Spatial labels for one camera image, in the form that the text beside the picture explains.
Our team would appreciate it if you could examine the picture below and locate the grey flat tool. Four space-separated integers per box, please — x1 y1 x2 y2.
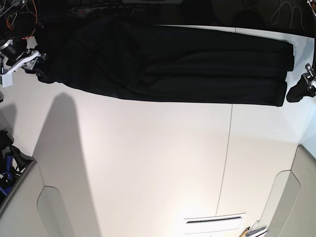
245 227 267 237

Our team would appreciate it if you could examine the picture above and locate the yellow handled tool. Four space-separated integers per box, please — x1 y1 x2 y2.
239 227 250 237

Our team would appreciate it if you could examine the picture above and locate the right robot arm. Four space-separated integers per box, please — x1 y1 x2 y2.
0 0 42 75

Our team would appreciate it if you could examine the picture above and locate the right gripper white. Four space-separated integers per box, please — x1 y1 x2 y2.
2 49 46 76

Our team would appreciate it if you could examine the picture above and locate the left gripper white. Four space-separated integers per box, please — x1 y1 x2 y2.
286 63 316 102

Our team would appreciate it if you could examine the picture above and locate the grey right side panel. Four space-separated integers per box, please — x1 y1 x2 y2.
258 146 316 237

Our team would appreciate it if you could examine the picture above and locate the black T-shirt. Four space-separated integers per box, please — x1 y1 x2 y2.
36 17 294 107

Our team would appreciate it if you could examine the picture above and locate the grey bin with blue items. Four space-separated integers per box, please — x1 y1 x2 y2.
0 130 36 209

